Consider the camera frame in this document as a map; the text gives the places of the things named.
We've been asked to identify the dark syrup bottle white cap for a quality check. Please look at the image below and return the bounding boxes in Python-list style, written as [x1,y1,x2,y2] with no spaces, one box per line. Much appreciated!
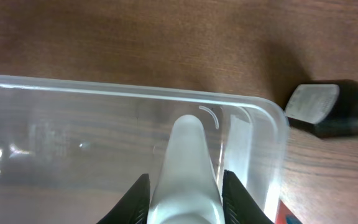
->
[284,80,358,139]

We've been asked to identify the clear plastic container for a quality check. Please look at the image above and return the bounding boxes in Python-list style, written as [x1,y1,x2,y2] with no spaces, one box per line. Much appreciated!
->
[0,75,289,223]

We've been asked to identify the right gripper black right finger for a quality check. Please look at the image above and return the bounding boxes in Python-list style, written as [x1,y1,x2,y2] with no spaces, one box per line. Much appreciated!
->
[222,170,273,224]

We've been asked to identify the orange tube white cap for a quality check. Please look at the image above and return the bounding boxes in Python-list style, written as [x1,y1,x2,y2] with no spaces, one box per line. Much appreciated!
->
[275,200,302,224]

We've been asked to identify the white spray bottle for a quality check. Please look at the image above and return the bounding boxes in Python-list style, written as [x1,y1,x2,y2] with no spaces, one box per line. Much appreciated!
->
[147,114,225,223]

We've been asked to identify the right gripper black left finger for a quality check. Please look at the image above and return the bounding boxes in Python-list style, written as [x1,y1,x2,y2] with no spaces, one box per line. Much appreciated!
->
[97,174,150,224]

